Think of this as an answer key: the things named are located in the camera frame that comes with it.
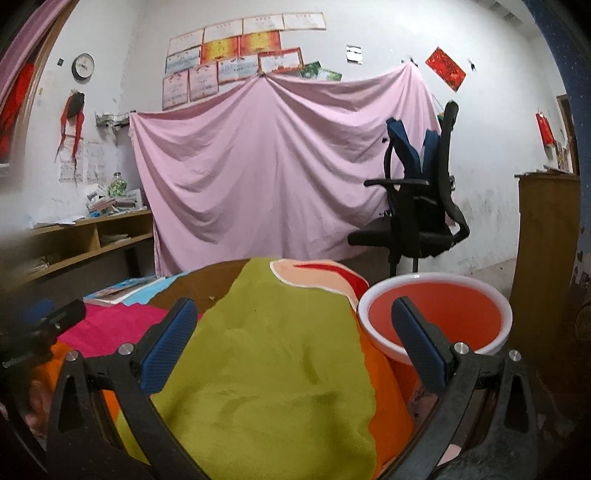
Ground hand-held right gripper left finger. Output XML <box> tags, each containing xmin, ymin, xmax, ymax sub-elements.
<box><xmin>46</xmin><ymin>298</ymin><xmax>218</xmax><ymax>480</ymax></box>

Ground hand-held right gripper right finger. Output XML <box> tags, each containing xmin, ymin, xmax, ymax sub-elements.
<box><xmin>383</xmin><ymin>296</ymin><xmax>541</xmax><ymax>480</ymax></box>

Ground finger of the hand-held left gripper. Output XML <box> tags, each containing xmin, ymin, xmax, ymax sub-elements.
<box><xmin>44</xmin><ymin>300</ymin><xmax>87</xmax><ymax>334</ymax></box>

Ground red plastic basin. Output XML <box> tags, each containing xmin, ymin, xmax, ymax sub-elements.
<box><xmin>358</xmin><ymin>272</ymin><xmax>514</xmax><ymax>370</ymax></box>

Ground illustrated paperback book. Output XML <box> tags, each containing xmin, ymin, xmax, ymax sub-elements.
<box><xmin>83</xmin><ymin>276</ymin><xmax>167</xmax><ymax>308</ymax></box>

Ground wooden shelf unit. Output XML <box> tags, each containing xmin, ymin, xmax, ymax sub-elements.
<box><xmin>0</xmin><ymin>210</ymin><xmax>155</xmax><ymax>296</ymax></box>

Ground colourful patchwork blanket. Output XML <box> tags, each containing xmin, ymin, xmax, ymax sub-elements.
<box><xmin>28</xmin><ymin>257</ymin><xmax>416</xmax><ymax>480</ymax></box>

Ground black office chair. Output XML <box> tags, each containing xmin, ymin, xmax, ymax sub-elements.
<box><xmin>347</xmin><ymin>100</ymin><xmax>471</xmax><ymax>278</ymax></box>

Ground pile of books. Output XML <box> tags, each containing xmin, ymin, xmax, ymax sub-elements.
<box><xmin>85</xmin><ymin>185</ymin><xmax>144</xmax><ymax>217</ymax></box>

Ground wooden cabinet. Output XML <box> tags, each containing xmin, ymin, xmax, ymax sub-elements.
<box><xmin>513</xmin><ymin>170</ymin><xmax>583</xmax><ymax>319</ymax></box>

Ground pink hanging sheet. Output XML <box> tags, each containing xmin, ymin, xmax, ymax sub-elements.
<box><xmin>129</xmin><ymin>62</ymin><xmax>446</xmax><ymax>275</ymax></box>

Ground small red hanging ornament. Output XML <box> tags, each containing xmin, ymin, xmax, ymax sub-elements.
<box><xmin>536</xmin><ymin>111</ymin><xmax>556</xmax><ymax>147</ymax></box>

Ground dark framed picture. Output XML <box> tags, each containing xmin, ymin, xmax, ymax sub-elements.
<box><xmin>555</xmin><ymin>93</ymin><xmax>580</xmax><ymax>174</ymax></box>

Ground green photo cards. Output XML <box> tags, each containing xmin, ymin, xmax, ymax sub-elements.
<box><xmin>300</xmin><ymin>61</ymin><xmax>343</xmax><ymax>81</ymax></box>

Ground paper wall chart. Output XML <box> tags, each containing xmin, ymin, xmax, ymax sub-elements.
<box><xmin>85</xmin><ymin>141</ymin><xmax>105</xmax><ymax>183</ymax></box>
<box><xmin>58</xmin><ymin>136</ymin><xmax>84</xmax><ymax>183</ymax></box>

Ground wire wall rack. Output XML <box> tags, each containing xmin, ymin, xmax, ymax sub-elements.
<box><xmin>95</xmin><ymin>110</ymin><xmax>137</xmax><ymax>130</ymax></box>

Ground red tassel wall ornament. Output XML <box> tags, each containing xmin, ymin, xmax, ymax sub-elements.
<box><xmin>54</xmin><ymin>91</ymin><xmax>86</xmax><ymax>162</ymax></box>

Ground round wall clock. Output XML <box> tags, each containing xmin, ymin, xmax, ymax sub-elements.
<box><xmin>71</xmin><ymin>53</ymin><xmax>95</xmax><ymax>80</ymax></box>

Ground red wall poster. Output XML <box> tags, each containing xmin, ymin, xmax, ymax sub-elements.
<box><xmin>425</xmin><ymin>46</ymin><xmax>467</xmax><ymax>92</ymax></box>

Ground group of wall certificates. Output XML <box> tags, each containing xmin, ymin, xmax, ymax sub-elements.
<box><xmin>161</xmin><ymin>11</ymin><xmax>328</xmax><ymax>112</ymax></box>

